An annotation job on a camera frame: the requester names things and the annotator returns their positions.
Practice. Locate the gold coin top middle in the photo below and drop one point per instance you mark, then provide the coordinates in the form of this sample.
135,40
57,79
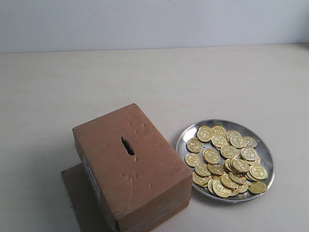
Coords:
219,130

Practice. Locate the gold coin top left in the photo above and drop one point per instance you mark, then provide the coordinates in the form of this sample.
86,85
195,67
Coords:
205,133

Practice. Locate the brown cardboard box with slot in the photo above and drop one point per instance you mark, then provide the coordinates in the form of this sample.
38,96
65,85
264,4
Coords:
130,179

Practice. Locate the gold coin lower right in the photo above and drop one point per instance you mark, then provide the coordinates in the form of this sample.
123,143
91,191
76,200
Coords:
257,187

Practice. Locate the gold coin bottom left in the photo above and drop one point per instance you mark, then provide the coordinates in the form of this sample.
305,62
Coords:
200,180

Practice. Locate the gold coin front bottom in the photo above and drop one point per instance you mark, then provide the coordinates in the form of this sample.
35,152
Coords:
220,190

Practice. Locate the gold coin far left lower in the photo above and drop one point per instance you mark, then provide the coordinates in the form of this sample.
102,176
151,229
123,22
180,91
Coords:
192,159

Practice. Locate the silvery gold coin right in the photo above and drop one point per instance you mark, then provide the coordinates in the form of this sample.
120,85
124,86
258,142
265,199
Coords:
249,153

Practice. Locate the gold coin right edge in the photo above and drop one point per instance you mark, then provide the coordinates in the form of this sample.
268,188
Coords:
258,172

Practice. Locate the gold coin far left upper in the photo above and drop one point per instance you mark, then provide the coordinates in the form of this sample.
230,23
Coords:
194,145

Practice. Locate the gold coin centre upper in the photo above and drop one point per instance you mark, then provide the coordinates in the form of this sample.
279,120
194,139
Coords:
219,141

